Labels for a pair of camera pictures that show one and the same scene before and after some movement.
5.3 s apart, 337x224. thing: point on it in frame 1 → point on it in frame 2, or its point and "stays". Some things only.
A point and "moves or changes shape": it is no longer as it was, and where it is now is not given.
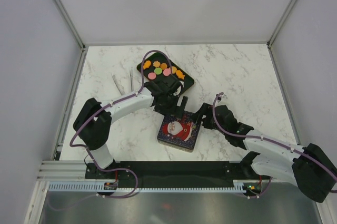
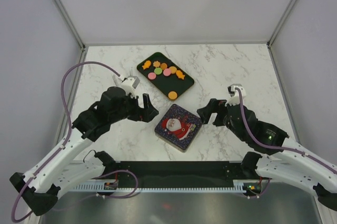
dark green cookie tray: [157, 66] stays
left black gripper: [176, 110] → [144, 114]
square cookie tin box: [180, 134] moves or changes shape
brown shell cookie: [163, 66] stays
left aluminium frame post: [66, 14] stays
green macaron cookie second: [158, 70] stays
